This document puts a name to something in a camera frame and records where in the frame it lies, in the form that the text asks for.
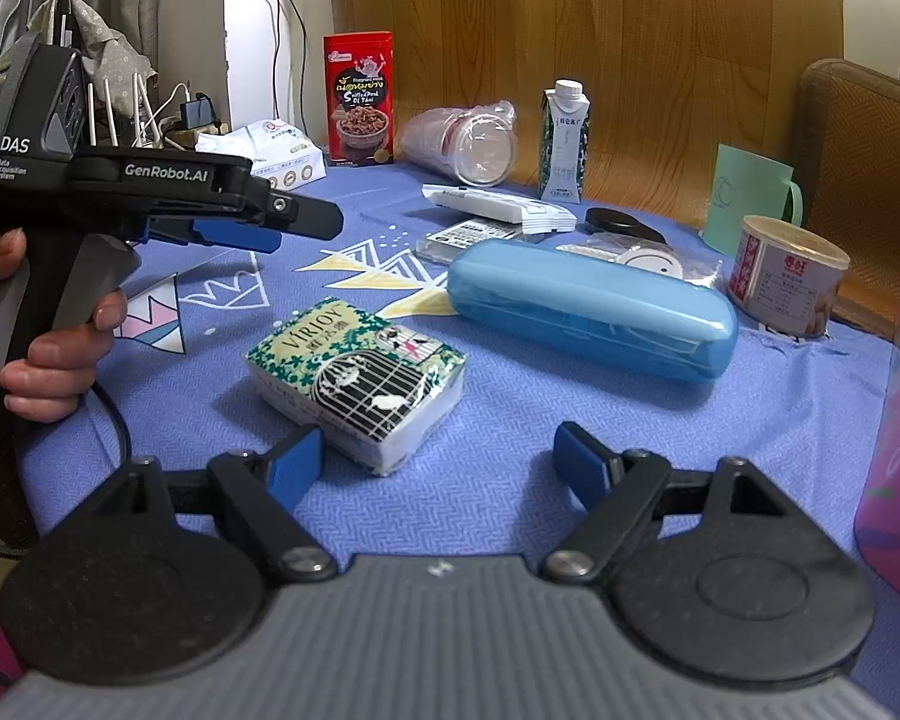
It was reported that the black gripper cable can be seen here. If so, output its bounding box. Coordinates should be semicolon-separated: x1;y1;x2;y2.
91;381;133;470

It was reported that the white sachet stack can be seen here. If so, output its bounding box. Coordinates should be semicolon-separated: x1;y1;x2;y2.
520;202;578;236

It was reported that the blue glasses case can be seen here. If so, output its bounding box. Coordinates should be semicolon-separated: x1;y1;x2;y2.
446;238;740;389

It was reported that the blue printed tablecloth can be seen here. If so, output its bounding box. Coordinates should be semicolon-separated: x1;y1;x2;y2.
13;157;900;720

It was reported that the green white milk carton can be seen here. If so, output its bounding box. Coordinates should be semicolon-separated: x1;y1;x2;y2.
538;79;593;203

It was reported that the black wall cable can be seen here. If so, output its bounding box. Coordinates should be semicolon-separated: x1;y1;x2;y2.
261;0;310;147

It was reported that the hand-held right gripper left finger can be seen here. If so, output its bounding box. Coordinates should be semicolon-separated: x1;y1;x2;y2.
112;427;338;586

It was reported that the grey floral cloth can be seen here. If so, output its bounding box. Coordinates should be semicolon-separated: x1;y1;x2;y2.
0;0;158;132

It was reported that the wrapped plastic cup stack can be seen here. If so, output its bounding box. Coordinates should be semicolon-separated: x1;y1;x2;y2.
399;99;515;188

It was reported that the green printed tissue pack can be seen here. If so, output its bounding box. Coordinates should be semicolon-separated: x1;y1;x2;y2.
244;298;467;477

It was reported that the wooden board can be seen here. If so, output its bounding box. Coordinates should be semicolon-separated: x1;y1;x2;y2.
322;0;845;232

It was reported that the red snack box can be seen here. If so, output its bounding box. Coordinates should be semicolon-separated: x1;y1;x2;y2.
322;31;395;166

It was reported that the black round lid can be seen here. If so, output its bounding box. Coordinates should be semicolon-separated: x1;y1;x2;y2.
585;207;668;246

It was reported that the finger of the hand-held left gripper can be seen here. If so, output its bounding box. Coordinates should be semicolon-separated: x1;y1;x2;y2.
146;214;283;254
251;191;344;242

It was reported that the person's left hand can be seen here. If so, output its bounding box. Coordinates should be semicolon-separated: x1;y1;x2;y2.
0;229;130;421

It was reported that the white tissue pack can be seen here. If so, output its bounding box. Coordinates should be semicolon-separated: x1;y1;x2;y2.
195;120;325;192

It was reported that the black charger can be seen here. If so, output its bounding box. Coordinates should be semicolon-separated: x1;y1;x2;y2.
179;92;219;133

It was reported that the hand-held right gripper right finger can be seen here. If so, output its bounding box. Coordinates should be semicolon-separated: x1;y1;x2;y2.
544;422;800;582

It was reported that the white flat box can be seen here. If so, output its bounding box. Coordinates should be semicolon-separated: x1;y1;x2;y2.
421;184;527;224

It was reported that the clear bag with white disc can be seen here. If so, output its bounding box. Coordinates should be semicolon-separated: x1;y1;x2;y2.
557;238;723;291

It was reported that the brown chair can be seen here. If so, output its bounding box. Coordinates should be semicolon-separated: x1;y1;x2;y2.
793;58;900;342

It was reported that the green mug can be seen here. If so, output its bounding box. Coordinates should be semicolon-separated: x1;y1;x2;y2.
700;142;805;253

